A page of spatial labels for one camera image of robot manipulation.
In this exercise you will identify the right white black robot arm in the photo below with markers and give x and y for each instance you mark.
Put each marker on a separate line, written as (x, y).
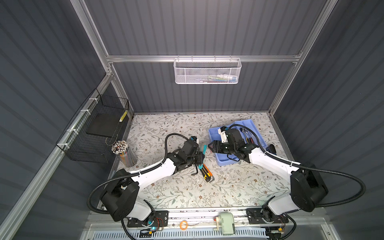
(308, 188)

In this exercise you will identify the yellow black utility knife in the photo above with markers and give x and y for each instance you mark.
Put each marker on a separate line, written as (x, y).
(207, 175)

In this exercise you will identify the teal utility knife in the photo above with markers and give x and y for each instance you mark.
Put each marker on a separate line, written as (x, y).
(201, 157)

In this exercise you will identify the mint green device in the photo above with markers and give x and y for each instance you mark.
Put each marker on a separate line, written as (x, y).
(226, 223)

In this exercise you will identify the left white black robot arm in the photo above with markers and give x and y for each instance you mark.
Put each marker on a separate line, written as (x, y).
(118, 196)

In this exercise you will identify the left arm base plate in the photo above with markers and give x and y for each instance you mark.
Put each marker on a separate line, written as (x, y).
(155, 219)

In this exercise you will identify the orange pencil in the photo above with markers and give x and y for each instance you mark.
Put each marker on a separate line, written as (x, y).
(207, 170)

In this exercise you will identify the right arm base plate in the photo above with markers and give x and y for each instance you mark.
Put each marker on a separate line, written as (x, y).
(263, 216)

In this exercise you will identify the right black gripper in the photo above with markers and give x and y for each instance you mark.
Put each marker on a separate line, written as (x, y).
(216, 144)

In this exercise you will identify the black handled screwdriver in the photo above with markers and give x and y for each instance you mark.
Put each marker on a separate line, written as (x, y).
(245, 135)

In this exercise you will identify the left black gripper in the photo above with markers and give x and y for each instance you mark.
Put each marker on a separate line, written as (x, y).
(200, 158)

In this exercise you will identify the yellow green marker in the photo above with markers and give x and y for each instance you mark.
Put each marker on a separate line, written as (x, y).
(123, 116)

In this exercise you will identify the yellow black pliers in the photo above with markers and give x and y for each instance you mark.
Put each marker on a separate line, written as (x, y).
(249, 137)

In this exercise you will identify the white blue tool box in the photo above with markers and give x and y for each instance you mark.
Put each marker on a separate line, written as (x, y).
(232, 134)

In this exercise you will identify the white wire wall basket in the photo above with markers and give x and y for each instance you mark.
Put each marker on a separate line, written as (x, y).
(207, 71)

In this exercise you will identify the black wire side basket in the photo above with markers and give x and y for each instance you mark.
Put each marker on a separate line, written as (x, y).
(96, 129)

